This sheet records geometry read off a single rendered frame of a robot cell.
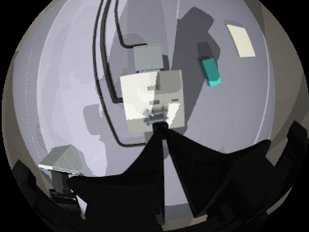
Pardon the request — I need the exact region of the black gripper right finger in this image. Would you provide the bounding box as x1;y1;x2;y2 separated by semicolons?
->
165;128;271;218

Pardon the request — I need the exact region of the teal rectangular block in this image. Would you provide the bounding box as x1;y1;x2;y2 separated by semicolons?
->
200;58;221;86

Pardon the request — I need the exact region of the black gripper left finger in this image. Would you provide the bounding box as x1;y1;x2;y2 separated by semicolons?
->
67;130;165;225

